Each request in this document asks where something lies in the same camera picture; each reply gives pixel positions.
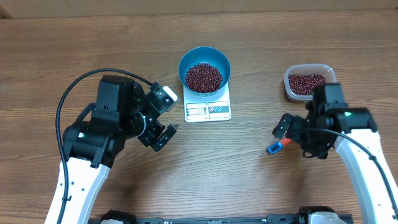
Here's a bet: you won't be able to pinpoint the red measuring scoop blue handle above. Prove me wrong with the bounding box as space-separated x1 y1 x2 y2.
266 138 292 154

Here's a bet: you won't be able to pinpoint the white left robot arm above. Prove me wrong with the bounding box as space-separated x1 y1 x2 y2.
45 75 178 223

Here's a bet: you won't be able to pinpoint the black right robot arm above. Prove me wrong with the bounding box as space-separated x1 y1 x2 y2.
267 83 397 223

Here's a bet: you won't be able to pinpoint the white digital kitchen scale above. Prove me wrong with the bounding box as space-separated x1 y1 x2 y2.
183 83 231 123

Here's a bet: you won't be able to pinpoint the red beans in bowl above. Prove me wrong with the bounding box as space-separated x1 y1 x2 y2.
185 63 223 93

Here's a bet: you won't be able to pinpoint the blue metal bowl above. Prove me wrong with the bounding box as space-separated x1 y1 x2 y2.
178 47 231 96

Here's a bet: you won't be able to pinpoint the clear plastic container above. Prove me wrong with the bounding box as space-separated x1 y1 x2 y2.
284 63 337 101

